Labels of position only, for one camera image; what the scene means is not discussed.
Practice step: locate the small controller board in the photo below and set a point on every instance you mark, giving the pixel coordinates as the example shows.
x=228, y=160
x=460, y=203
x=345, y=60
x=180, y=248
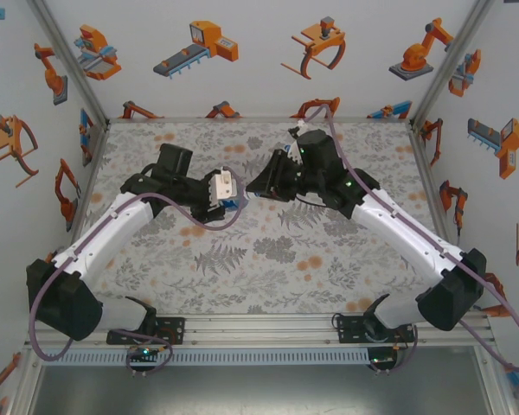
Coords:
x=382, y=358
x=143, y=352

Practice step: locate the grey metal panel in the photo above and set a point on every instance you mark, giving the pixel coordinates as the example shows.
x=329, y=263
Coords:
x=259, y=393

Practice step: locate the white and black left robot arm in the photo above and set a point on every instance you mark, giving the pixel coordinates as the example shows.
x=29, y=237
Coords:
x=108, y=225

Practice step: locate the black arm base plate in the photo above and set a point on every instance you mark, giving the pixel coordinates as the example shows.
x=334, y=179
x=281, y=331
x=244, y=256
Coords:
x=173, y=330
x=350, y=329

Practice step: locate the blue label plastic bottle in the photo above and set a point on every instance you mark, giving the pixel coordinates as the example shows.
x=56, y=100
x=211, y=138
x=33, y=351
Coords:
x=232, y=203

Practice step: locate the aluminium table side rail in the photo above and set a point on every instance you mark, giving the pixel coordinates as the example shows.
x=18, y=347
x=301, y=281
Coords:
x=428, y=181
x=93, y=164

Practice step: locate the wide aluminium frame rail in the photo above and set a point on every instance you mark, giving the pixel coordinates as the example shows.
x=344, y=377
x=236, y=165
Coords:
x=259, y=328

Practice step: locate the aluminium frame post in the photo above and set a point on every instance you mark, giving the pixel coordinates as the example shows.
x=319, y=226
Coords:
x=73, y=65
x=450, y=65

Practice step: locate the aluminium frame leg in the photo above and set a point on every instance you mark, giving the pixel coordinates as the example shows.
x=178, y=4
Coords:
x=26, y=380
x=495, y=389

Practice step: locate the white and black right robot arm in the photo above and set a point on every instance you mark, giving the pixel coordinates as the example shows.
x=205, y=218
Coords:
x=398, y=225

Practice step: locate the thin aluminium frame rail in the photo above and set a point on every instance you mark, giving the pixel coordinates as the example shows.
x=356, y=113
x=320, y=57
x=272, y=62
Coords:
x=242, y=119

